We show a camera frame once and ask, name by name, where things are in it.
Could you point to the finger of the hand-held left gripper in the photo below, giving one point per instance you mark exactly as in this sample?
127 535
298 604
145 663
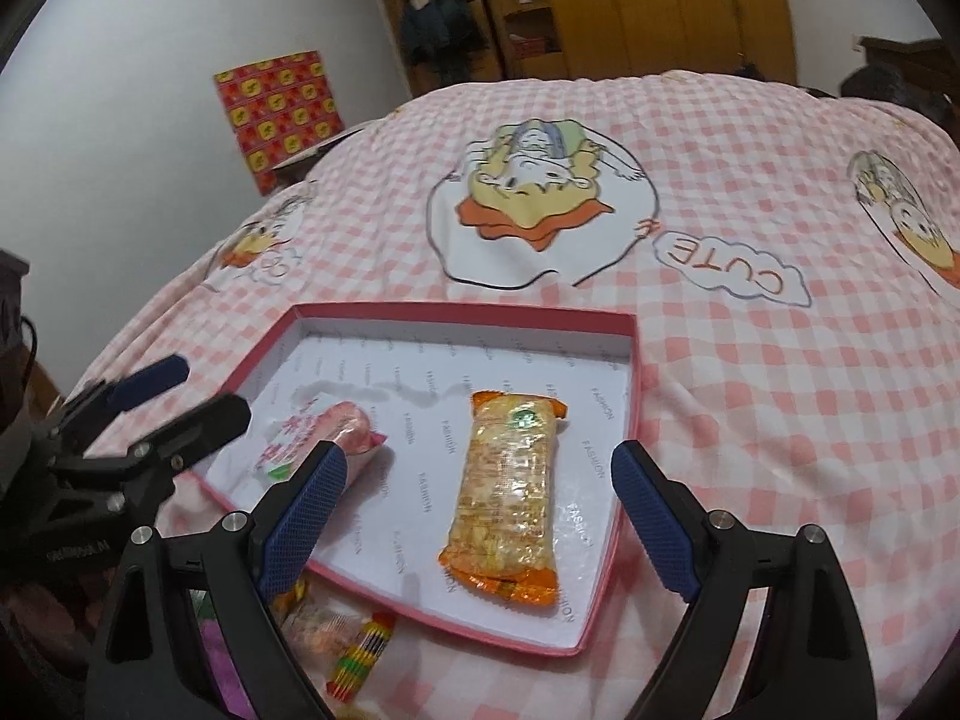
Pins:
150 379
206 420

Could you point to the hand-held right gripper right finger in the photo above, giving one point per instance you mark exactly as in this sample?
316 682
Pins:
652 525

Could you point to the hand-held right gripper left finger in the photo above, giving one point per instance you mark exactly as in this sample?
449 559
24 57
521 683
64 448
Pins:
307 517

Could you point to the pink snack packet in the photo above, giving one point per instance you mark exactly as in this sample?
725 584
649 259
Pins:
345 427

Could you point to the orange-edged clear snack packet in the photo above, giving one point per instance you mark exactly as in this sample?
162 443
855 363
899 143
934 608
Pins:
506 495

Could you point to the shallow red cardboard box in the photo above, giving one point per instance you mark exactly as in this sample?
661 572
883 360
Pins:
420 360

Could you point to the clear packet of orange snacks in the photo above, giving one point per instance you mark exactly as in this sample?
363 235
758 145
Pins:
319 622

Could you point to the rainbow striped candy stick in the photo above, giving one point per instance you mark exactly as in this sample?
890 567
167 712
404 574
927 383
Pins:
364 652

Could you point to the purple snack packet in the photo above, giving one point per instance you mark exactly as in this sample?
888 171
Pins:
229 679

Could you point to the pink checked printed blanket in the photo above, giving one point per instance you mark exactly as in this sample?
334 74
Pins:
750 277

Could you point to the small dark side table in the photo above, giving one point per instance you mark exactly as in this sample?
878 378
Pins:
307 157

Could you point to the dark hanging clothes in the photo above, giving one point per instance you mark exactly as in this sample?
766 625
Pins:
439 22

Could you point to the red item on shelf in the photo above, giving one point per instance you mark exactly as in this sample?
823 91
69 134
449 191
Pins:
536 47

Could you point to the dark cloth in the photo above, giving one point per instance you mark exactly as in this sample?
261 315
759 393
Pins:
885 90

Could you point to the wooden wardrobe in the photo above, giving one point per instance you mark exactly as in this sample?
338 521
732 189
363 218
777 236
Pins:
660 7

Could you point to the dark wooden headboard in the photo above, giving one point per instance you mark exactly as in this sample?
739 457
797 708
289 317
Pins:
915 52

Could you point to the red patterned wall poster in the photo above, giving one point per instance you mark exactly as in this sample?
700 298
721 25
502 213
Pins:
277 120

